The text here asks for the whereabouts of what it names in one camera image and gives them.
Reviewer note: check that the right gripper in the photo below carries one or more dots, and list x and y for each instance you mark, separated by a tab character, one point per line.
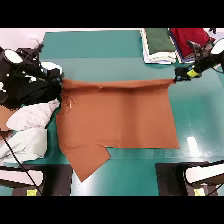
186	73

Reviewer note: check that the brown T-shirt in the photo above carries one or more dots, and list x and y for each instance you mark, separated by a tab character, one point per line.
123	113

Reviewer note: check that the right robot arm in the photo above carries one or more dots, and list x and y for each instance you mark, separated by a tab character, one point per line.
206	61

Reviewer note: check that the white folded garment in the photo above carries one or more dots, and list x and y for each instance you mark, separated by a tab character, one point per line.
160	58

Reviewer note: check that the red garment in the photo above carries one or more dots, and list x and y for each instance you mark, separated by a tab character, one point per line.
191	40

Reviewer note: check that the green garment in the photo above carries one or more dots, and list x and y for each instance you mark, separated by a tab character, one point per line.
159	40

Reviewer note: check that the pale pink garment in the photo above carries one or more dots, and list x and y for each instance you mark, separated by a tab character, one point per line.
33	115

